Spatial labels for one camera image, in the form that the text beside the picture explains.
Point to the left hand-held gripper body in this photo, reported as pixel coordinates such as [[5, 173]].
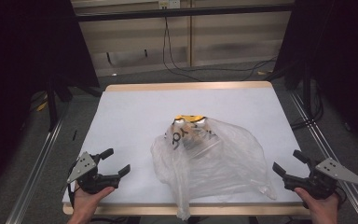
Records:
[[85, 165]]

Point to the person's left hand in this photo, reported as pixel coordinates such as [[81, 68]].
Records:
[[87, 202]]

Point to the clear plastic bag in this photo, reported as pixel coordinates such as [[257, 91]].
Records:
[[217, 168]]

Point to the yellow floor tape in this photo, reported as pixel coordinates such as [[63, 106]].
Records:
[[42, 106]]

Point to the black metal stand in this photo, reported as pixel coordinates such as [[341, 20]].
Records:
[[52, 105], [306, 93]]

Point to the person's right hand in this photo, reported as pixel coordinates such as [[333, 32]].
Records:
[[323, 207]]

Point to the white wall outlet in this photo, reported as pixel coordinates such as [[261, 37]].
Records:
[[169, 3]]

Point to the black horizontal bar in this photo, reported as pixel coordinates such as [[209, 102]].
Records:
[[183, 12]]

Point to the black curtain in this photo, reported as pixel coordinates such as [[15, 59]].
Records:
[[21, 62], [338, 56]]

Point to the metal floor rail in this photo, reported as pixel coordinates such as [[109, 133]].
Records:
[[34, 174], [332, 152]]

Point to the wooden table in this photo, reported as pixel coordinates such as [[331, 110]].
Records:
[[186, 85]]

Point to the white table mat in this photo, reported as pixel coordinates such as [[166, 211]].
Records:
[[130, 124]]

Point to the orange juice bottle white cap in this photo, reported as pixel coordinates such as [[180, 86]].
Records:
[[200, 122], [178, 122]]

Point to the small black floor item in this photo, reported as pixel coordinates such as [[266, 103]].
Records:
[[74, 135]]

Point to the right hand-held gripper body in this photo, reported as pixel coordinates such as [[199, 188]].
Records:
[[320, 183]]

